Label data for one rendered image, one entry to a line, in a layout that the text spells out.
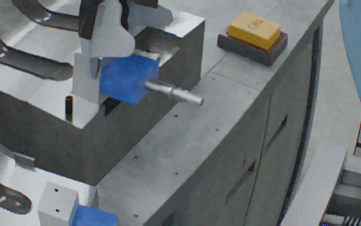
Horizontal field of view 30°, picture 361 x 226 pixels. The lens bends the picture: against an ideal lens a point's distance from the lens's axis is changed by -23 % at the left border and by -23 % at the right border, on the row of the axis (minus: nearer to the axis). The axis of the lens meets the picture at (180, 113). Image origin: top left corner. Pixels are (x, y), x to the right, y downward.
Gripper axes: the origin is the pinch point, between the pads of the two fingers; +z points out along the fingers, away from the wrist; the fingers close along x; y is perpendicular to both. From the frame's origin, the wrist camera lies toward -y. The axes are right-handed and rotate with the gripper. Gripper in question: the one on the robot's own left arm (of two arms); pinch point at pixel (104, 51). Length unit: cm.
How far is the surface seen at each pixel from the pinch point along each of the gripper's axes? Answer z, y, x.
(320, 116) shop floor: 93, -8, 139
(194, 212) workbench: 35.3, 2.7, 20.4
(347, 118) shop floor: 93, 3, 144
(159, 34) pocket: 5.0, -0.9, 13.4
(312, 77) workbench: 41, 3, 75
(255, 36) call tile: 9.9, 5.1, 28.6
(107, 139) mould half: 8.6, 2.0, -1.9
